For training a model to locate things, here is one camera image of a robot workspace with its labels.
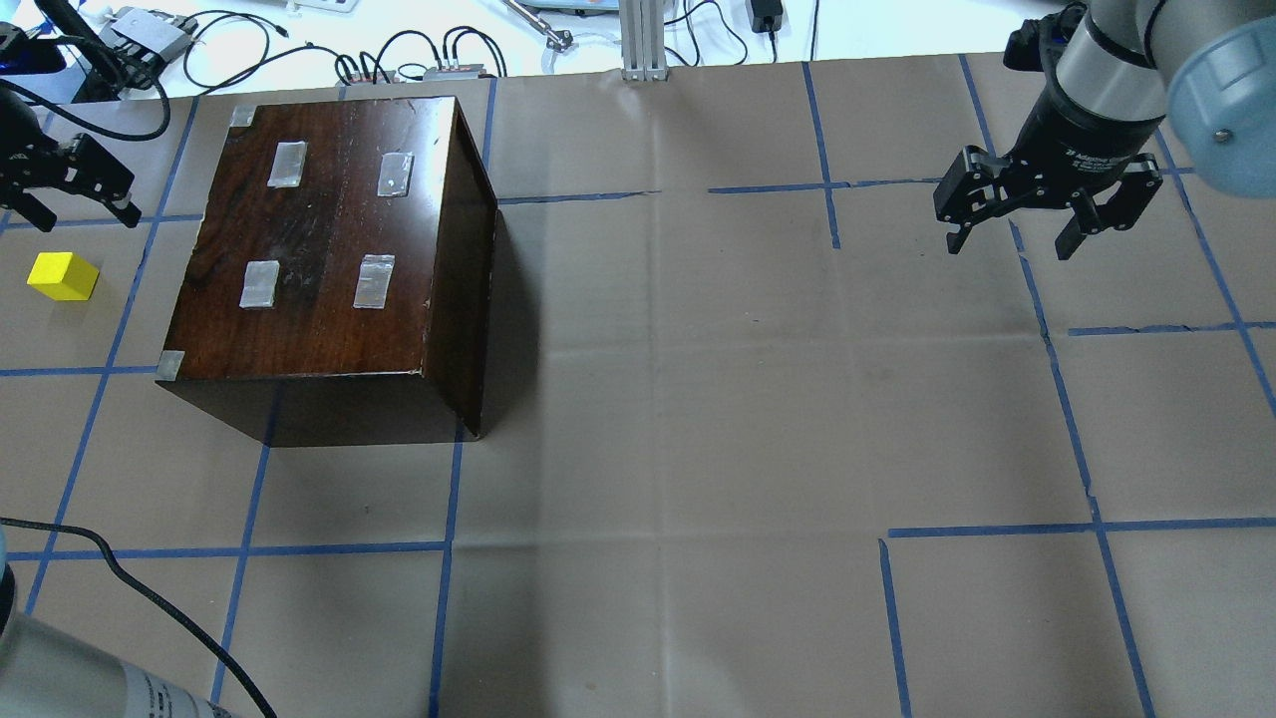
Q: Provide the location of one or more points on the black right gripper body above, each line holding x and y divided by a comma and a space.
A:
1084, 137

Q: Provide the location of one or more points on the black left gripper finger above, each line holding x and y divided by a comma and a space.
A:
29, 208
93, 172

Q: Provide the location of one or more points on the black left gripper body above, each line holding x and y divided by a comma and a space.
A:
14, 130

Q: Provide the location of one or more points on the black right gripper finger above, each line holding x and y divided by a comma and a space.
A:
1135, 190
963, 193

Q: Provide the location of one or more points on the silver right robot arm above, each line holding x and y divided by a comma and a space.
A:
1114, 71

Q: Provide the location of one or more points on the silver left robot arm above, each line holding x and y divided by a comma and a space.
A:
46, 672

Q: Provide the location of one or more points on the yellow block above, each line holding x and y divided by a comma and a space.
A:
63, 276

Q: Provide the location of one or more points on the dark wooden drawer cabinet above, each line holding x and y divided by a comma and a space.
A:
338, 292

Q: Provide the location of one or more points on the black power adapter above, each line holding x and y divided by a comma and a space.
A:
766, 16

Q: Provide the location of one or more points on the brown paper table mat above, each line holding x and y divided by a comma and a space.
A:
754, 442

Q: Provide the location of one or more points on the metal rod tool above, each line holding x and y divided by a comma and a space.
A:
556, 40

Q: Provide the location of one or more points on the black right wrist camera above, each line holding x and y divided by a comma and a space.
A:
1043, 40

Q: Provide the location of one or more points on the aluminium frame post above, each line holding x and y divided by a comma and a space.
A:
643, 57

